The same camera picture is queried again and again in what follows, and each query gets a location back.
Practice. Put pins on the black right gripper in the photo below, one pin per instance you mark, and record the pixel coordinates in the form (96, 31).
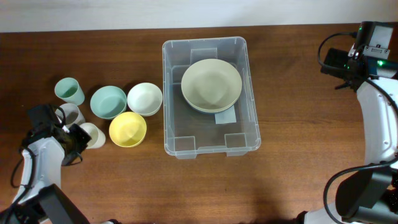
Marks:
(335, 58)

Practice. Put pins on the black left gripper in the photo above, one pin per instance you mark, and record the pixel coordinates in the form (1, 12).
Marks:
(83, 137)

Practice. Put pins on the cream cup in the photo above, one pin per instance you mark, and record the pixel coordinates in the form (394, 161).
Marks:
(98, 137)

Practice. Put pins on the grey cup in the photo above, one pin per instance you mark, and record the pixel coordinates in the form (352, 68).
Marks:
(73, 114)

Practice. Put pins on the green small bowl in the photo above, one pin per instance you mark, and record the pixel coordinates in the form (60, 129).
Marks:
(108, 102)

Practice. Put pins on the green cup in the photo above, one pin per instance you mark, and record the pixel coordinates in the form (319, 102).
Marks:
(69, 90)

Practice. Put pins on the yellow small bowl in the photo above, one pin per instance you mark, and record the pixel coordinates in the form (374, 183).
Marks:
(128, 129)

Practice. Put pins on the white small bowl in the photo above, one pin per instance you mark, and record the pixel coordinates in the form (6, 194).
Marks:
(145, 99)

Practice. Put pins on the beige bowl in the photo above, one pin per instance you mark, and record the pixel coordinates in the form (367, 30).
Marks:
(211, 78)
(215, 105)

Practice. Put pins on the blue bowl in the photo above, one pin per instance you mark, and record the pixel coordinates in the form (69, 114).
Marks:
(210, 111)

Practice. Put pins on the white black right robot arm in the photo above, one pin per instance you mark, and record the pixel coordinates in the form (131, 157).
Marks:
(368, 193)

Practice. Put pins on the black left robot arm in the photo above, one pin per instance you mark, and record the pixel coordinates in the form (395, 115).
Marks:
(47, 147)

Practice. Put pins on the clear plastic storage bin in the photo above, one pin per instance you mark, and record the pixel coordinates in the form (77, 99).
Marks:
(188, 133)

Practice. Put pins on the white label in bin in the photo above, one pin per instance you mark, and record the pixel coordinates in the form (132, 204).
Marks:
(226, 117)

